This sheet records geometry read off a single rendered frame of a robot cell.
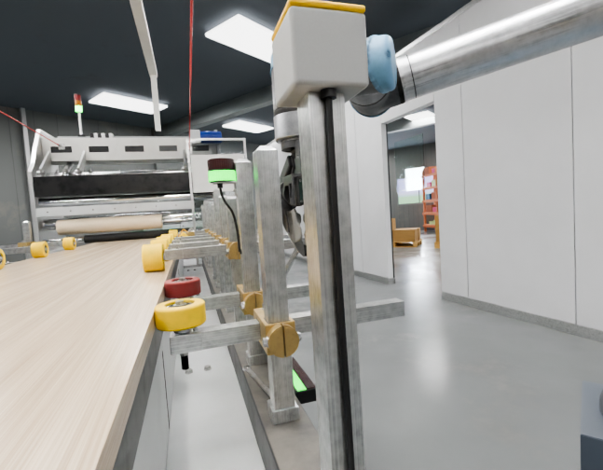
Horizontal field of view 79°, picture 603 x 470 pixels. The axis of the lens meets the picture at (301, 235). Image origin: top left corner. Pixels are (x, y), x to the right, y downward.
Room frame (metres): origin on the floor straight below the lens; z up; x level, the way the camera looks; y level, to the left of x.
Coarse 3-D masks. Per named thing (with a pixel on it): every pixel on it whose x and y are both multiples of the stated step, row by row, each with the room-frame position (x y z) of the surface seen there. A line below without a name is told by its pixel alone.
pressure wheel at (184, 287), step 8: (168, 280) 0.84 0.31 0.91; (176, 280) 0.84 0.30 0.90; (184, 280) 0.83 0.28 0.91; (192, 280) 0.81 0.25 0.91; (168, 288) 0.80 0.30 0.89; (176, 288) 0.79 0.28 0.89; (184, 288) 0.80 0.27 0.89; (192, 288) 0.81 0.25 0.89; (200, 288) 0.84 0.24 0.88; (168, 296) 0.80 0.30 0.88; (176, 296) 0.79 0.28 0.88; (184, 296) 0.79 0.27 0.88
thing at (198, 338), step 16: (368, 304) 0.69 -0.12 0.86; (384, 304) 0.69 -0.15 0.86; (400, 304) 0.70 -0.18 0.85; (256, 320) 0.63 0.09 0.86; (304, 320) 0.64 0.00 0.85; (368, 320) 0.68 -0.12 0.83; (176, 336) 0.58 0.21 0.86; (192, 336) 0.58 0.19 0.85; (208, 336) 0.59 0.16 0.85; (224, 336) 0.60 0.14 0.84; (240, 336) 0.61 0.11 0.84; (256, 336) 0.61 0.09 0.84; (176, 352) 0.57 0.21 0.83
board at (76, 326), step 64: (64, 256) 1.78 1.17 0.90; (128, 256) 1.56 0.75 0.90; (0, 320) 0.59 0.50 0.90; (64, 320) 0.56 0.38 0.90; (128, 320) 0.53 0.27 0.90; (0, 384) 0.34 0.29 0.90; (64, 384) 0.33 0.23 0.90; (128, 384) 0.32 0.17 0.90; (0, 448) 0.23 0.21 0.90; (64, 448) 0.23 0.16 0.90
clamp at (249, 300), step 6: (240, 288) 0.86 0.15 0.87; (240, 294) 0.84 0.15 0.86; (246, 294) 0.81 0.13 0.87; (252, 294) 0.80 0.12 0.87; (258, 294) 0.80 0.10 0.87; (240, 300) 0.85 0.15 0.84; (246, 300) 0.79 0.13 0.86; (252, 300) 0.79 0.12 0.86; (258, 300) 0.80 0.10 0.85; (240, 306) 0.80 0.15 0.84; (246, 306) 0.79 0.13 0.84; (252, 306) 0.79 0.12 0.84; (258, 306) 0.80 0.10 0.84; (246, 312) 0.81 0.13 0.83; (252, 312) 0.79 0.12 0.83
